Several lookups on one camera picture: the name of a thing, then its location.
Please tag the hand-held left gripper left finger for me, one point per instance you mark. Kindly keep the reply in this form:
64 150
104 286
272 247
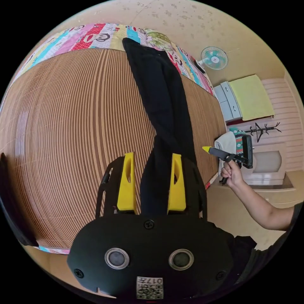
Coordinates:
127 187

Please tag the black pants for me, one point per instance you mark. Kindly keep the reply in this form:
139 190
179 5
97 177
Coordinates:
161 95

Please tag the person's right forearm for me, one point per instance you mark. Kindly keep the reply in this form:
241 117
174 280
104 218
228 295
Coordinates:
263 209

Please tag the small black device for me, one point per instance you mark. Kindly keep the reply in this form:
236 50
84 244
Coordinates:
199 66

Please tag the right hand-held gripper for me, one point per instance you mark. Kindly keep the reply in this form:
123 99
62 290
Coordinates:
224 154

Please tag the bed with woven mat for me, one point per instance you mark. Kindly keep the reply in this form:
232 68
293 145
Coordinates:
71 118

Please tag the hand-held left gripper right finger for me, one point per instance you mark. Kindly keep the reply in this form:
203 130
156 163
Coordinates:
177 190

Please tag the yellow cloth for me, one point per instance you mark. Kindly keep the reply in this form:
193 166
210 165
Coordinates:
251 97

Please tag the person's body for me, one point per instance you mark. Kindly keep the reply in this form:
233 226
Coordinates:
257 260

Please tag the green printed pillow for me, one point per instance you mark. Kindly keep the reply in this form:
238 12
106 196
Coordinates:
158 38

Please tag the white and teal fan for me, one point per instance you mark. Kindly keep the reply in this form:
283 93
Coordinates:
214 58

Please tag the black garment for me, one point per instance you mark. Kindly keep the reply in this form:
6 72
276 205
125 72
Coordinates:
13 202

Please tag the grey cupboard with drawers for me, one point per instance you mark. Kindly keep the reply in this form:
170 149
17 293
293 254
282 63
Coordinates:
226 101

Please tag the person's right hand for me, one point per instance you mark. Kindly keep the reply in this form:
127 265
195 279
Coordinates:
232 174

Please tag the pile of clothes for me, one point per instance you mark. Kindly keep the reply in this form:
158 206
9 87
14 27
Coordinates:
227 142

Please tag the black coat rack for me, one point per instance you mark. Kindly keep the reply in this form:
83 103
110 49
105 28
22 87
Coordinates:
262 130

